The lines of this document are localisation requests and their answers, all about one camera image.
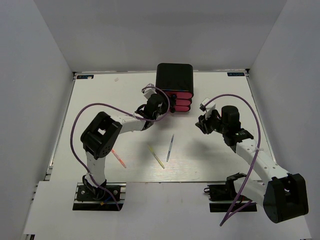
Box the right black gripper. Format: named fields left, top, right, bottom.
left=196, top=108, right=228, bottom=135

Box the blue thin pen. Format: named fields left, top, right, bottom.
left=166, top=134, right=175, bottom=162

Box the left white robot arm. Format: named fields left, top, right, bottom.
left=80, top=93, right=174, bottom=200

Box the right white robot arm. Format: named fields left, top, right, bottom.
left=195, top=103, right=309, bottom=223

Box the black drawer cabinet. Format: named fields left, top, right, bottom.
left=155, top=63, right=194, bottom=93

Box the yellow pen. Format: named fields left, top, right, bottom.
left=147, top=145, right=165, bottom=169

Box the right blue table label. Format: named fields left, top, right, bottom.
left=227, top=72, right=245, bottom=77

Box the blue table label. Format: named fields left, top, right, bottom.
left=227, top=72, right=245, bottom=77
left=76, top=74, right=94, bottom=80

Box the red pink pen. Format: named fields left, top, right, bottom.
left=111, top=149, right=127, bottom=169

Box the left blue table label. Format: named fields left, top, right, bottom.
left=76, top=74, right=94, bottom=80

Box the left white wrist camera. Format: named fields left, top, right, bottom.
left=141, top=83, right=156, bottom=100

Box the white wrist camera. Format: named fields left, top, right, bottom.
left=141, top=83, right=156, bottom=100
left=199, top=98, right=216, bottom=119

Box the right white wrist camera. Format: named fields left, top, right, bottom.
left=199, top=98, right=216, bottom=119

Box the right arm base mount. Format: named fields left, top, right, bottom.
left=203, top=173, right=257, bottom=213

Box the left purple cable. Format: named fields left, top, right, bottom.
left=70, top=85, right=171, bottom=211

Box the purple cable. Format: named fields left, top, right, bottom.
left=70, top=85, right=171, bottom=211
left=205, top=93, right=262, bottom=227

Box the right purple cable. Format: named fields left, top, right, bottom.
left=205, top=93, right=262, bottom=227

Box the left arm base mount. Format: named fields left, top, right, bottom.
left=72, top=183, right=126, bottom=212

